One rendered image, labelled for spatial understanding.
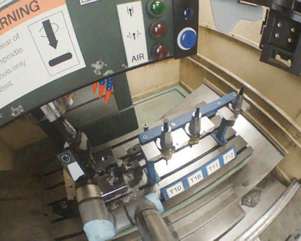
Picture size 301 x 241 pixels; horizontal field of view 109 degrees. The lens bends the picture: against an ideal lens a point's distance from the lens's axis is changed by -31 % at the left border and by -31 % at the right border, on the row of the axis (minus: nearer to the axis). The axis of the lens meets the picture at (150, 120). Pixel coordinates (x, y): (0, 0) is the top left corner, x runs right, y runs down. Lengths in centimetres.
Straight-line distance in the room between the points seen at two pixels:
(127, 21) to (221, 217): 96
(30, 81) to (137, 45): 14
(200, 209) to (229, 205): 18
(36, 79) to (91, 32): 9
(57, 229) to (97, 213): 52
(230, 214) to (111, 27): 99
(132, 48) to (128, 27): 3
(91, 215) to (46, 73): 33
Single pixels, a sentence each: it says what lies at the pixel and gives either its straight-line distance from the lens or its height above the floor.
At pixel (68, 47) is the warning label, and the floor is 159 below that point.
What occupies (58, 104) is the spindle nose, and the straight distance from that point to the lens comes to 40.
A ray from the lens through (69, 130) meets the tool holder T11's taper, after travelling 52.
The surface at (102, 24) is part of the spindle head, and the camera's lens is 20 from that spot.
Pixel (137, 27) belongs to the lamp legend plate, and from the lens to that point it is 21.
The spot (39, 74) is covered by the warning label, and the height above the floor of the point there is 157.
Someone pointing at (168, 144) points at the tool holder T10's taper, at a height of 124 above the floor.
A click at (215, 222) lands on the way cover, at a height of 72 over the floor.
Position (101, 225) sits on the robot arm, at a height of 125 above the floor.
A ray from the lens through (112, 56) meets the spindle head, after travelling 21.
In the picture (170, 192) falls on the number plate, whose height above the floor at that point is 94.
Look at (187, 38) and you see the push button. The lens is 24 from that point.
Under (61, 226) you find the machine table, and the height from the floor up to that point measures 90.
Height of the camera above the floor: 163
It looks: 47 degrees down
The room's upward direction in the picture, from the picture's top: 8 degrees counter-clockwise
